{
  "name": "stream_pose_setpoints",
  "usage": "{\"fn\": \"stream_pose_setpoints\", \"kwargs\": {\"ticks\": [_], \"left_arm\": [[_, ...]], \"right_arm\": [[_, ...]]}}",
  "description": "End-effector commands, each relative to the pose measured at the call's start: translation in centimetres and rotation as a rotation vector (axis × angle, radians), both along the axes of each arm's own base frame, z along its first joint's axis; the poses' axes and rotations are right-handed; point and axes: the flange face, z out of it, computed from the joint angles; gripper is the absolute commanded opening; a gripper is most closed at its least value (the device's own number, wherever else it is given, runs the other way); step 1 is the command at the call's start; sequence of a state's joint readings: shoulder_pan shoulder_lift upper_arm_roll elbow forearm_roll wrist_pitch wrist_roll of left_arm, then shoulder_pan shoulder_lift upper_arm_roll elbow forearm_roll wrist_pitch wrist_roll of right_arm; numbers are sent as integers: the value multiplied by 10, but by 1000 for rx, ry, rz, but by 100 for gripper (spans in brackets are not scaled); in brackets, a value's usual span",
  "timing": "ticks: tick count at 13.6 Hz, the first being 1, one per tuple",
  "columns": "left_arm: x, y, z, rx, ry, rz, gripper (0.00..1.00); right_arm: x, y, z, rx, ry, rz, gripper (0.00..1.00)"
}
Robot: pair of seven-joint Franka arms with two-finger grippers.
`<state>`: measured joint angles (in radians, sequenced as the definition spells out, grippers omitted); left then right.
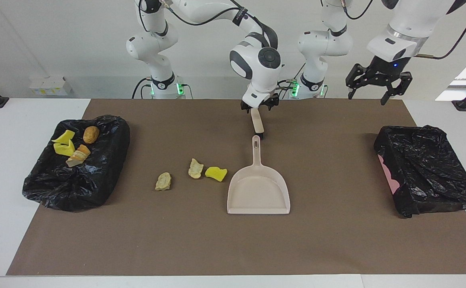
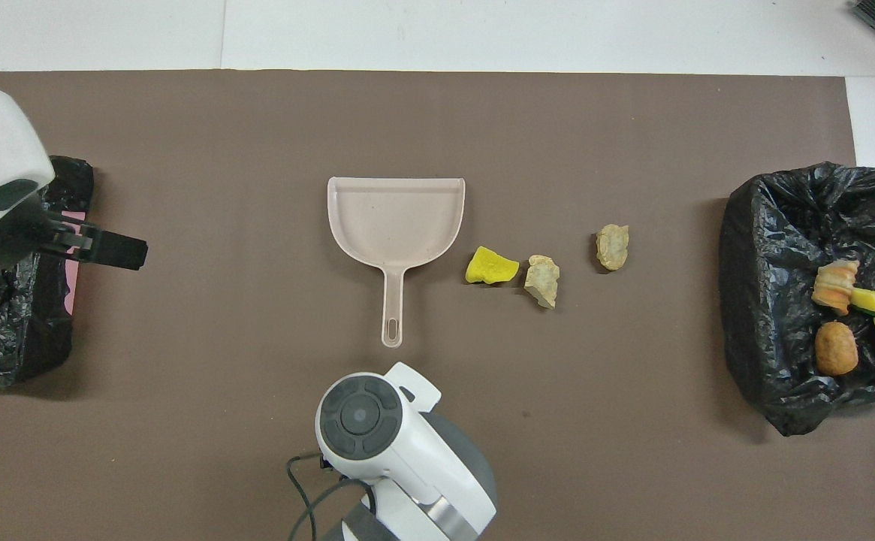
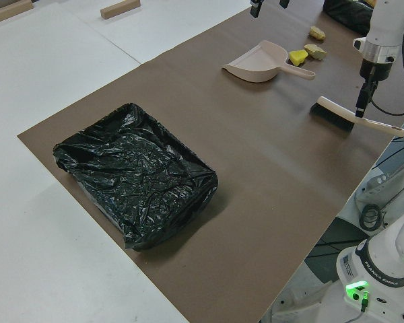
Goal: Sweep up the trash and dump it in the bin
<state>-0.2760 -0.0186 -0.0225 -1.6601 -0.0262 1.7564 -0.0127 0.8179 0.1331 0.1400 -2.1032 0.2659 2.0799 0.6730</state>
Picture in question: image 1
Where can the white wall socket box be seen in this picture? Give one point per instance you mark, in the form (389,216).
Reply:
(50,86)

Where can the beige plastic dustpan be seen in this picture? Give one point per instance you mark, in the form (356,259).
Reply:
(256,196)

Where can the black bag fully covering bin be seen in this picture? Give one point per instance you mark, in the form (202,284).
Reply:
(76,184)

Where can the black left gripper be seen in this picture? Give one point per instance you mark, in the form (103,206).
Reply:
(380,72)

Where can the brown cork piece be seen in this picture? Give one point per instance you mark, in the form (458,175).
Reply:
(91,134)

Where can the beige hand brush black bristles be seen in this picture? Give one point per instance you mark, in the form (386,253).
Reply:
(258,122)

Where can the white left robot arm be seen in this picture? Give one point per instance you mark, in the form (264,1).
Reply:
(324,44)

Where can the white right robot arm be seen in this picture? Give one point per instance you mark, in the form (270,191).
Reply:
(262,76)

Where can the yellow sponge piece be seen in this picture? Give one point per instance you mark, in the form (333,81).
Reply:
(64,149)
(216,173)
(64,137)

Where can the pink plastic bin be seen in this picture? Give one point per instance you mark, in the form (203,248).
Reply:
(390,176)

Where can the brown table mat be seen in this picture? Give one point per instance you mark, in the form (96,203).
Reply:
(176,240)

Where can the black bag lining pink bin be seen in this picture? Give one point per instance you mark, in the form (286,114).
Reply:
(428,168)

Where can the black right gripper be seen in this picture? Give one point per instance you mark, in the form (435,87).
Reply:
(266,103)

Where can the beige foam chunk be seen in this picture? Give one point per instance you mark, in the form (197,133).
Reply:
(195,170)
(163,182)
(78,155)

